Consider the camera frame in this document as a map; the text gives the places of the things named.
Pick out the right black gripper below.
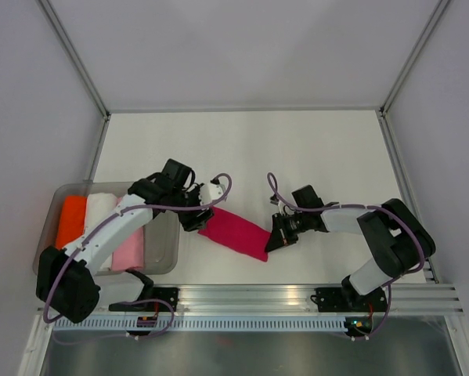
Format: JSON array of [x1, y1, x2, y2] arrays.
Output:
[[265, 210, 309, 252]]

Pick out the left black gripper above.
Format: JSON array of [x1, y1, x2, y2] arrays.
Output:
[[170, 183, 214, 232]]

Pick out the magenta t shirt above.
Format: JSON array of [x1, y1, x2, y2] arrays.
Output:
[[198, 208, 270, 262]]

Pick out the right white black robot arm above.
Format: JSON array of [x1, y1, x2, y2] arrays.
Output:
[[265, 185, 436, 309]]

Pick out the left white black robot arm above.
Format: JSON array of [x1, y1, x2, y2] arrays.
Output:
[[36, 159, 228, 324]]

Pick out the clear plastic bin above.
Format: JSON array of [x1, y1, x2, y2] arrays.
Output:
[[32, 181, 181, 275]]

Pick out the pink rolled t shirt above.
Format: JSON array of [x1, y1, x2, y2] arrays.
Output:
[[111, 196, 146, 273]]

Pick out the white rolled t shirt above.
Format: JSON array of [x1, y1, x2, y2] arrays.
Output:
[[83, 192, 118, 271]]

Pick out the orange rolled t shirt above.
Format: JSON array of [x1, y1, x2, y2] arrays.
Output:
[[55, 195, 87, 249]]

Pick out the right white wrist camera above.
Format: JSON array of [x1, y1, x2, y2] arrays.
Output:
[[269, 195, 281, 206]]

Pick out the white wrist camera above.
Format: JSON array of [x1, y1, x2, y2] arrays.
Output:
[[199, 183, 225, 206], [269, 195, 281, 206]]

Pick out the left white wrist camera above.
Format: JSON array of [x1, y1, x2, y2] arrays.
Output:
[[199, 183, 225, 206]]

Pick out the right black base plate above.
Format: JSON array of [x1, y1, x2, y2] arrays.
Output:
[[310, 287, 388, 313]]

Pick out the right aluminium frame post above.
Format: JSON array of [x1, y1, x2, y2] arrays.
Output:
[[378, 0, 453, 117]]

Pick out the aluminium frame post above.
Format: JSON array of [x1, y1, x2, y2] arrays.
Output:
[[378, 0, 453, 117], [36, 0, 110, 120]]

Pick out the aluminium mounting rail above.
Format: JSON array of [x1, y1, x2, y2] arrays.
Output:
[[38, 284, 464, 314]]

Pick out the white slotted cable duct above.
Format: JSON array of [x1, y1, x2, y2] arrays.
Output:
[[54, 315, 347, 333]]

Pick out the left aluminium frame post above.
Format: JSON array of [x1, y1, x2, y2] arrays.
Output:
[[36, 0, 110, 120]]

